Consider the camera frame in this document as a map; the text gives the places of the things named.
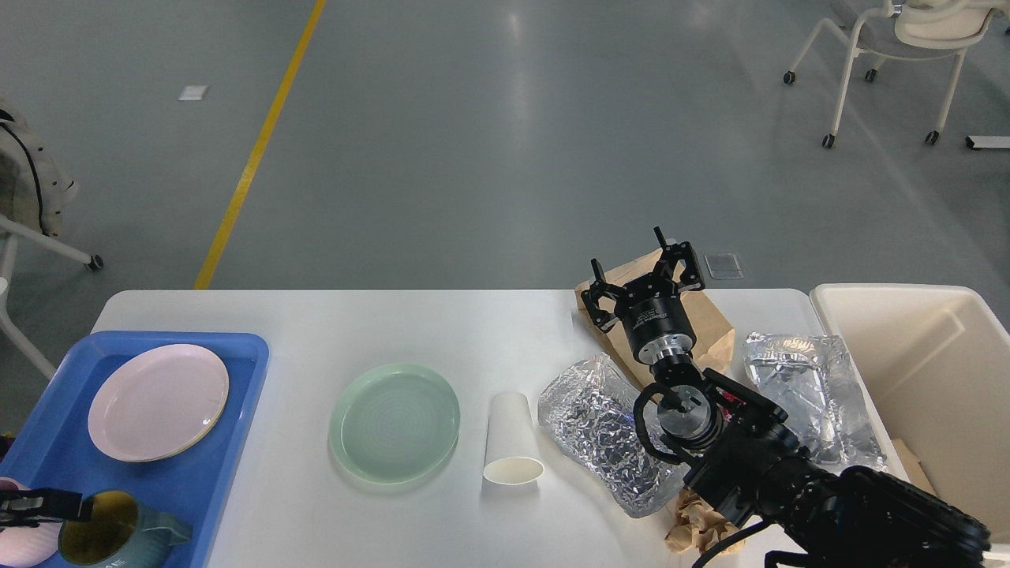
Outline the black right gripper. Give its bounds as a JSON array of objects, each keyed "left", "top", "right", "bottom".
[{"left": 582, "top": 227, "right": 707, "bottom": 364}]

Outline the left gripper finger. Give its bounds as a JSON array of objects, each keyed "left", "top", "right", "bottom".
[{"left": 1, "top": 488, "right": 92, "bottom": 528}]

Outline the brown paper bag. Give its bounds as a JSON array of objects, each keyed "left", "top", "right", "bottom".
[{"left": 574, "top": 247, "right": 735, "bottom": 391}]

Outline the teal mug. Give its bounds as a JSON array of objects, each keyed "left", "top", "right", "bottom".
[{"left": 58, "top": 490, "right": 193, "bottom": 567}]

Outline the light green plate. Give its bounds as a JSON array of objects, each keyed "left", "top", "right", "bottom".
[{"left": 328, "top": 363, "right": 461, "bottom": 485}]

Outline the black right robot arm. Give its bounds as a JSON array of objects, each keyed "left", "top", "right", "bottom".
[{"left": 580, "top": 227, "right": 991, "bottom": 567}]

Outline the pink cup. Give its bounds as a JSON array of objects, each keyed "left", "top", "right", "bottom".
[{"left": 1, "top": 477, "right": 62, "bottom": 567}]

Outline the crumpled foil bag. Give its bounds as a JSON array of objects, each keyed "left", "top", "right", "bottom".
[{"left": 537, "top": 353, "right": 686, "bottom": 518}]

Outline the blue plastic tray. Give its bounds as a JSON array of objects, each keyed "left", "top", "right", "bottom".
[{"left": 1, "top": 332, "right": 268, "bottom": 567}]

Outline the pink plate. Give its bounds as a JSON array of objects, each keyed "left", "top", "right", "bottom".
[{"left": 87, "top": 344, "right": 230, "bottom": 463}]

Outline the flat foil tray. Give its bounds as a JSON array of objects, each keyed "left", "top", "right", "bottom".
[{"left": 743, "top": 332, "right": 888, "bottom": 473}]

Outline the white paper cup lying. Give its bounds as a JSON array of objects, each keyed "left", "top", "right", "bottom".
[{"left": 482, "top": 391, "right": 544, "bottom": 486}]

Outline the crumpled brown paper ball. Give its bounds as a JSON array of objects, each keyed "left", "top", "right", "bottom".
[{"left": 664, "top": 488, "right": 740, "bottom": 554}]

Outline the white plastic bin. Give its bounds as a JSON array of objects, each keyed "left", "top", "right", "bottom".
[{"left": 810, "top": 284, "right": 1009, "bottom": 553}]

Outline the cardboard piece in bin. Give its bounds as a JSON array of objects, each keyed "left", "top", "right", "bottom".
[{"left": 892, "top": 439, "right": 937, "bottom": 496}]

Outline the white bar on floor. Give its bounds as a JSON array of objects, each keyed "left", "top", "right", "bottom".
[{"left": 964, "top": 134, "right": 1010, "bottom": 151}]

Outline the white chair on wheels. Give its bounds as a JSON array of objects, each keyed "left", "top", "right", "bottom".
[{"left": 783, "top": 1, "right": 1008, "bottom": 150}]

